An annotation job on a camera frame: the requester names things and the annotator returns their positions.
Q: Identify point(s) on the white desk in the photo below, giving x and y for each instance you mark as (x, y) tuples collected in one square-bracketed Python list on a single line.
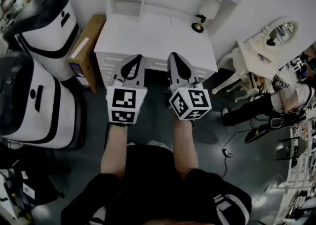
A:
[(148, 43)]

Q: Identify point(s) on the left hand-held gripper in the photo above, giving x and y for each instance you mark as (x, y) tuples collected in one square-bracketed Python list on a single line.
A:
[(123, 100)]

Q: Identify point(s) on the white and black robot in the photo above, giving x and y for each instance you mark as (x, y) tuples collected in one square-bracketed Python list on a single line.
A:
[(49, 31), (49, 110)]

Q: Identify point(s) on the white shade desk lamp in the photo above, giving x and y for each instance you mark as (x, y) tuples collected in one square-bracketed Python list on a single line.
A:
[(208, 9)]

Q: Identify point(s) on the person's black shirt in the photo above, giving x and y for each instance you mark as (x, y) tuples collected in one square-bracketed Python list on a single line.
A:
[(153, 184)]

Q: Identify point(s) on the person's right forearm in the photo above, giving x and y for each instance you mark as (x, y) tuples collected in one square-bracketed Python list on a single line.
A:
[(185, 145)]

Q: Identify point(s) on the brown cardboard box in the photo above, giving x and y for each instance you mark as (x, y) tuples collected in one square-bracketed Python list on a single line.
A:
[(85, 53)]

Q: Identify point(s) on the cream ornate vanity table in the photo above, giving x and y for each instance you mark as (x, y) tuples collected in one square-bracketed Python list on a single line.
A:
[(249, 58)]

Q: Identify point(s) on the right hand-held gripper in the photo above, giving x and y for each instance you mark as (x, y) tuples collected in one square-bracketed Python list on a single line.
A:
[(190, 100)]

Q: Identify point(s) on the oval cream framed mirror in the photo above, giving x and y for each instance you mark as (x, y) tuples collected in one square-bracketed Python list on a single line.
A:
[(281, 31)]

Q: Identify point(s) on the person's left forearm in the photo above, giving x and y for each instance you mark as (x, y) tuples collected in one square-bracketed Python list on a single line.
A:
[(114, 149)]

